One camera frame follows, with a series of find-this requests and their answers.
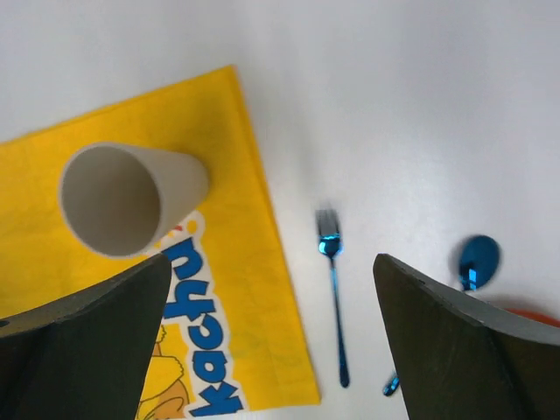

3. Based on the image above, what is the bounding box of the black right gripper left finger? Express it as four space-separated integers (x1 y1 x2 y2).
1 255 172 419

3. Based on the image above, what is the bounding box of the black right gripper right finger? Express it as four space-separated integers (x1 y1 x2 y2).
373 254 559 419

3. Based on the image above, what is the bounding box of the blue metallic spoon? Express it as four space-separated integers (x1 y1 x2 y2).
382 234 501 397

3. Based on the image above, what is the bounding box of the yellow Pikachu cloth placemat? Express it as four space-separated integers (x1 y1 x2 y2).
1 66 320 419

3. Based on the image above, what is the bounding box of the beige paper cup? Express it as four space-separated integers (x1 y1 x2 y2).
59 143 210 259

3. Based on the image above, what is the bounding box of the blue metallic fork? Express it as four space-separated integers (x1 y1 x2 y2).
316 209 350 389

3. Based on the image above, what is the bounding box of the red-orange plate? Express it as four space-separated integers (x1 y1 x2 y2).
507 308 560 328

